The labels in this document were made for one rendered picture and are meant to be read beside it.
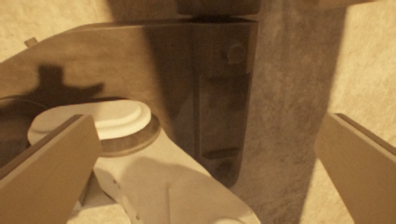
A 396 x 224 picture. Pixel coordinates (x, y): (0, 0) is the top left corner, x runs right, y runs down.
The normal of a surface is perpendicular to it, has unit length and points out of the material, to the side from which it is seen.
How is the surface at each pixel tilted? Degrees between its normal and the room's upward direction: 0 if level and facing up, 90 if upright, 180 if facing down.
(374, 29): 0
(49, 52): 0
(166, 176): 90
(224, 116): 0
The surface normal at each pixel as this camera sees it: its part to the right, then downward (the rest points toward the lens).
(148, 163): -0.01, -0.86
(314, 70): 0.18, 0.49
